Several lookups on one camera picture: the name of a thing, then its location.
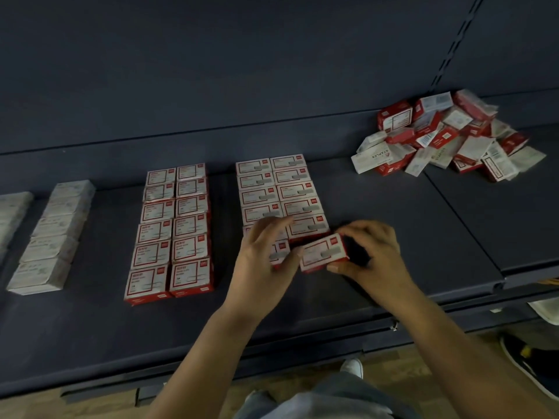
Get person's left hand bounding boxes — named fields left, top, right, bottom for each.
left=222, top=215, right=302, bottom=326

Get person's right hand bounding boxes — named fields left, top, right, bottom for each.
left=327, top=221, right=420, bottom=311

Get pile of red white boxes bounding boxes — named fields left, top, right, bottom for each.
left=351, top=88, right=547, bottom=183

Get dark metal shelf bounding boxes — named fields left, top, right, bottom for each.
left=0, top=0, right=559, bottom=402

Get person's right forearm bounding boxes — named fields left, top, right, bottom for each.
left=388, top=287, right=559, bottom=419

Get person's left forearm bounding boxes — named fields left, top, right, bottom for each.
left=144, top=305, right=272, bottom=419

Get person's grey shoe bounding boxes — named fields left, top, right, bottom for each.
left=339, top=357, right=365, bottom=381

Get person's grey clothing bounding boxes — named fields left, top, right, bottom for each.
left=236, top=372, right=420, bottom=419

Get clear packaged insoles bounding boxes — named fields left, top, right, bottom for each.
left=528, top=296, right=559, bottom=325

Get black shoe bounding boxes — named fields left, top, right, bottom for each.
left=500, top=334, right=559, bottom=400

